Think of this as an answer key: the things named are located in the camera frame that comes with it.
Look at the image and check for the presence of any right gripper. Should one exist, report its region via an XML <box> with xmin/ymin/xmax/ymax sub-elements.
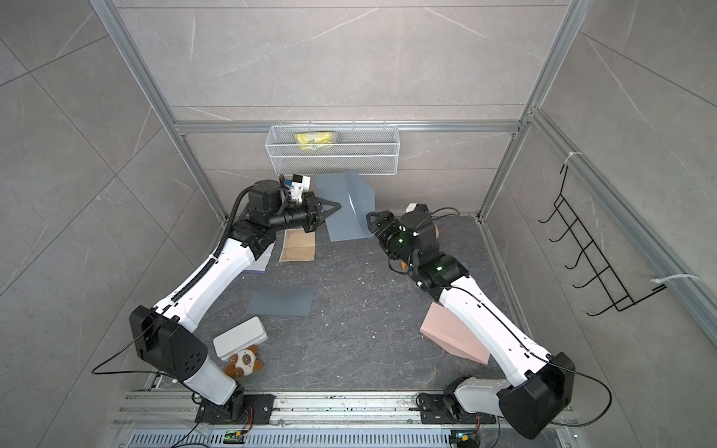
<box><xmin>367</xmin><ymin>212</ymin><xmax>419</xmax><ymax>272</ymax></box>

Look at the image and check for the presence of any grey envelope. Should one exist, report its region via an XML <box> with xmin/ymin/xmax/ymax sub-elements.
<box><xmin>246</xmin><ymin>287</ymin><xmax>314</xmax><ymax>317</ymax></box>
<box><xmin>312</xmin><ymin>173</ymin><xmax>375</xmax><ymax>243</ymax></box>

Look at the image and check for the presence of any cream letter paper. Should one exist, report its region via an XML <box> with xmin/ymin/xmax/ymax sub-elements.
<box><xmin>279</xmin><ymin>229</ymin><xmax>316</xmax><ymax>262</ymax></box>

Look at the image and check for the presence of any blue bordered letter paper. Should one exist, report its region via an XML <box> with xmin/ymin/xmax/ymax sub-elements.
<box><xmin>246</xmin><ymin>244</ymin><xmax>276</xmax><ymax>274</ymax></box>

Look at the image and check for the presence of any pink envelope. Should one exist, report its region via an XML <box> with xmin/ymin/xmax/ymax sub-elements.
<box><xmin>420</xmin><ymin>304</ymin><xmax>490</xmax><ymax>365</ymax></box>

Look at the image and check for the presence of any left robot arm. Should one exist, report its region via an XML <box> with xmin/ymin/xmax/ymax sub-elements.
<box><xmin>129</xmin><ymin>175</ymin><xmax>341</xmax><ymax>410</ymax></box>

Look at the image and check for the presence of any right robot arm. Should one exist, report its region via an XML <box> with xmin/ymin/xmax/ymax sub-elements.
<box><xmin>366</xmin><ymin>203</ymin><xmax>580</xmax><ymax>440</ymax></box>

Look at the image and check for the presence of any yellow packet in basket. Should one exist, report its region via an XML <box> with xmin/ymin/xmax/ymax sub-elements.
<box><xmin>294</xmin><ymin>132</ymin><xmax>339</xmax><ymax>150</ymax></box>

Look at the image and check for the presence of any white rectangular box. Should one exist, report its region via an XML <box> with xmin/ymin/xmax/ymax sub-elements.
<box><xmin>213</xmin><ymin>317</ymin><xmax>268</xmax><ymax>361</ymax></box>

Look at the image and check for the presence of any brown panda plush toy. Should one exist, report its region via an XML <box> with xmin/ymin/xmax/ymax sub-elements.
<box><xmin>224</xmin><ymin>345</ymin><xmax>263</xmax><ymax>379</ymax></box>

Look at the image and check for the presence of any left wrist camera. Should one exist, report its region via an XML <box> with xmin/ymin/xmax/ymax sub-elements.
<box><xmin>283</xmin><ymin>175</ymin><xmax>311</xmax><ymax>203</ymax></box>

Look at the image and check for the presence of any white wire mesh basket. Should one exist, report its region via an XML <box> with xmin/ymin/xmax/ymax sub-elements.
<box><xmin>265</xmin><ymin>124</ymin><xmax>401</xmax><ymax>175</ymax></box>

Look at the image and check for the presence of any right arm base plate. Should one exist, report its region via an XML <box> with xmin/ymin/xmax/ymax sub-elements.
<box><xmin>415</xmin><ymin>392</ymin><xmax>497</xmax><ymax>425</ymax></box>

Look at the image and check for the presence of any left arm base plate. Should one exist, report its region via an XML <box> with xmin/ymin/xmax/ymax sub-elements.
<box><xmin>194</xmin><ymin>393</ymin><xmax>276</xmax><ymax>425</ymax></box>

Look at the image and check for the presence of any black wire hook rack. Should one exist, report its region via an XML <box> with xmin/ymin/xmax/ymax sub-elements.
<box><xmin>539</xmin><ymin>165</ymin><xmax>667</xmax><ymax>317</ymax></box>

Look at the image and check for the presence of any aluminium rail base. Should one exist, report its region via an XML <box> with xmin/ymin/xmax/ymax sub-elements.
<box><xmin>104</xmin><ymin>390</ymin><xmax>584</xmax><ymax>447</ymax></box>

